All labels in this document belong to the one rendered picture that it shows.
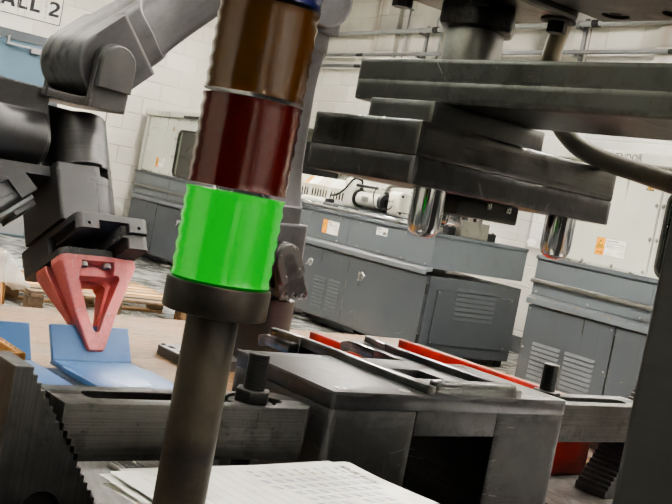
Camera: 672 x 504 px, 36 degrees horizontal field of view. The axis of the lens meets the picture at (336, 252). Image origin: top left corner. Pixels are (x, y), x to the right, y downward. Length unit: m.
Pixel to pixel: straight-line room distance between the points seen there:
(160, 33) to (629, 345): 5.46
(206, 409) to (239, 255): 0.06
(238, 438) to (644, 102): 0.26
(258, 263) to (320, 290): 8.24
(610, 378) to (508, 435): 5.64
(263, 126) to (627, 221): 6.03
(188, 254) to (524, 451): 0.37
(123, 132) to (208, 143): 11.88
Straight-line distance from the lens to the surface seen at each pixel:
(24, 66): 11.84
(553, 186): 0.66
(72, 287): 0.85
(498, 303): 8.04
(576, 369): 6.49
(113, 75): 0.88
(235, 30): 0.38
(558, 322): 6.61
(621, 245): 6.38
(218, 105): 0.38
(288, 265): 1.03
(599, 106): 0.54
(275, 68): 0.38
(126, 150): 12.29
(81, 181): 0.87
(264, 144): 0.37
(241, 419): 0.54
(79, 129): 0.90
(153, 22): 0.93
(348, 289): 8.29
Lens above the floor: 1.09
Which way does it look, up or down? 3 degrees down
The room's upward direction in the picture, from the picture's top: 11 degrees clockwise
